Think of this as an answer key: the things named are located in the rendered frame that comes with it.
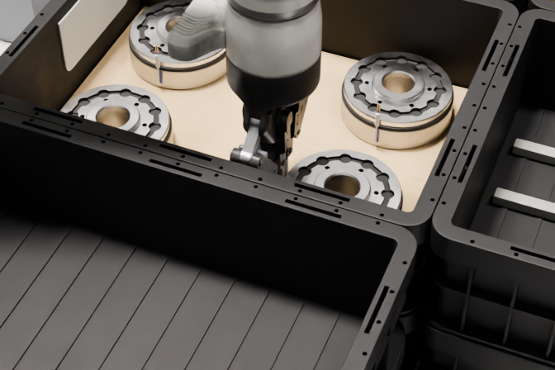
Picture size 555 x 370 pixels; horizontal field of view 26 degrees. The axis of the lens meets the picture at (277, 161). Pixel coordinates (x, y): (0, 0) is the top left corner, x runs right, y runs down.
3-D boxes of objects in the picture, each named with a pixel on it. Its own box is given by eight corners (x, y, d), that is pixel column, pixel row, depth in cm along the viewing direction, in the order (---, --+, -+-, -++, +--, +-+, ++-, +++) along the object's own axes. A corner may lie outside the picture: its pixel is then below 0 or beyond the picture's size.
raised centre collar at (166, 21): (148, 40, 116) (147, 35, 116) (168, 11, 119) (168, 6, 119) (194, 51, 115) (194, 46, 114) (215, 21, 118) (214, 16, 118)
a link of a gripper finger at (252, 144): (243, 106, 95) (252, 108, 97) (228, 163, 95) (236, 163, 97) (271, 114, 94) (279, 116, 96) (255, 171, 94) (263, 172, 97)
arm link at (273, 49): (211, -8, 99) (207, -72, 94) (339, 25, 96) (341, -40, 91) (161, 58, 93) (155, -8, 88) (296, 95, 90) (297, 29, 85)
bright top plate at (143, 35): (111, 54, 115) (111, 49, 115) (157, -6, 122) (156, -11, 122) (208, 78, 113) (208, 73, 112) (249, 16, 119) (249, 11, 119)
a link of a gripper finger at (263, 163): (230, 146, 95) (252, 149, 101) (225, 168, 95) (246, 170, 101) (262, 155, 94) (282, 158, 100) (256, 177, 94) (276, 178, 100)
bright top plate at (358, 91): (326, 109, 110) (326, 104, 109) (366, 45, 116) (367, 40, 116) (431, 139, 107) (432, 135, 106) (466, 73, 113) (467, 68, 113)
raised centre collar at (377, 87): (363, 96, 110) (363, 90, 110) (382, 64, 113) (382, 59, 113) (414, 110, 109) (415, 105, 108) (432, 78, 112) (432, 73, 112)
